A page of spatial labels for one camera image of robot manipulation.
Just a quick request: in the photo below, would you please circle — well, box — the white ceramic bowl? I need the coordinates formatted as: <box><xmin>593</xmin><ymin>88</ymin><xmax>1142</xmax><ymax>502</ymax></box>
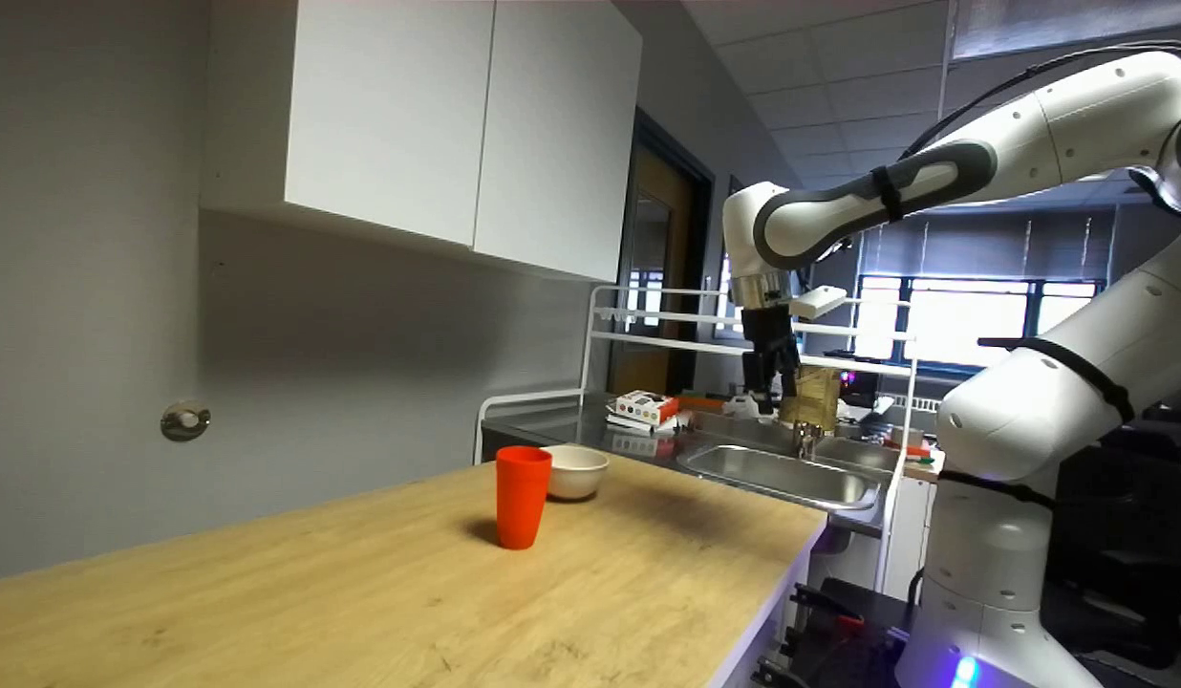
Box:
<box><xmin>550</xmin><ymin>443</ymin><xmax>608</xmax><ymax>502</ymax></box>

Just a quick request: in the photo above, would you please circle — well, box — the stainless steel sink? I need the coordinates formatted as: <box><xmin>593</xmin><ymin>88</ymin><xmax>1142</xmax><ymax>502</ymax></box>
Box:
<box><xmin>681</xmin><ymin>443</ymin><xmax>877</xmax><ymax>513</ymax></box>

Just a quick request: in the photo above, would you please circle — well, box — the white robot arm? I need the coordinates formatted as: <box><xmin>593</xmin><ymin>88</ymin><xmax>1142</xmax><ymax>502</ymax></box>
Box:
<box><xmin>723</xmin><ymin>50</ymin><xmax>1181</xmax><ymax>688</ymax></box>

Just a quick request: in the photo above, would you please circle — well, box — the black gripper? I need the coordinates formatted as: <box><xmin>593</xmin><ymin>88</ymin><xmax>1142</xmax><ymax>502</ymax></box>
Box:
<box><xmin>741</xmin><ymin>305</ymin><xmax>800</xmax><ymax>417</ymax></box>

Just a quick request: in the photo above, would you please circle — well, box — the white wire dish rack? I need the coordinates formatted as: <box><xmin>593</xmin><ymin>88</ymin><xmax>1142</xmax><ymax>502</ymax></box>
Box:
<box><xmin>472</xmin><ymin>287</ymin><xmax>915</xmax><ymax>537</ymax></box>

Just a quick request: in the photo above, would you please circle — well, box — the red white box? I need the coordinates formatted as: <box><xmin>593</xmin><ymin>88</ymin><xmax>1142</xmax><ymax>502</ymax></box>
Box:
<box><xmin>608</xmin><ymin>390</ymin><xmax>681</xmax><ymax>431</ymax></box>

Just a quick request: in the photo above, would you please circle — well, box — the red plastic cup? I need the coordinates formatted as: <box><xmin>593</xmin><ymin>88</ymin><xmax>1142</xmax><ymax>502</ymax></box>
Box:
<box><xmin>495</xmin><ymin>449</ymin><xmax>550</xmax><ymax>552</ymax></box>

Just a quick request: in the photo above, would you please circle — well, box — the white wall cabinet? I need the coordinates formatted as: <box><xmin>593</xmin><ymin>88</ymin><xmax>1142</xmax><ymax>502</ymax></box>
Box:
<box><xmin>197</xmin><ymin>0</ymin><xmax>644</xmax><ymax>287</ymax></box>

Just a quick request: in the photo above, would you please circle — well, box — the round metal wall fitting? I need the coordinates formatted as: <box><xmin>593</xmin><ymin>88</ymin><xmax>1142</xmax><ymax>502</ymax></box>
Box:
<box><xmin>159</xmin><ymin>406</ymin><xmax>215</xmax><ymax>443</ymax></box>

